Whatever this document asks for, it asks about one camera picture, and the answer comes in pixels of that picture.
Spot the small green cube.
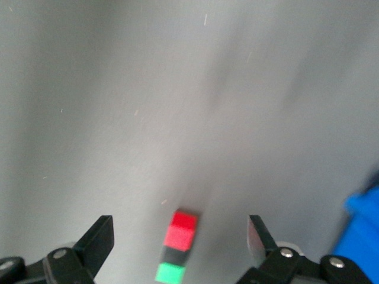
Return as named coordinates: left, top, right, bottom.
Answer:
left=155, top=262, right=187, bottom=283

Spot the small red cube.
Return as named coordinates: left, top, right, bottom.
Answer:
left=162, top=209, right=199, bottom=253

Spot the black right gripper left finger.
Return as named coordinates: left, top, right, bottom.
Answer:
left=43, top=215, right=115, bottom=284

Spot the small black cube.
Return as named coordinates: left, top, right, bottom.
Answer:
left=159, top=245, right=193, bottom=267

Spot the blue plastic bin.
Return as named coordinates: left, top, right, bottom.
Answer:
left=332, top=171, right=379, bottom=284

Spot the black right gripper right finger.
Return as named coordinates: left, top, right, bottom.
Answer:
left=236, top=214, right=306, bottom=284

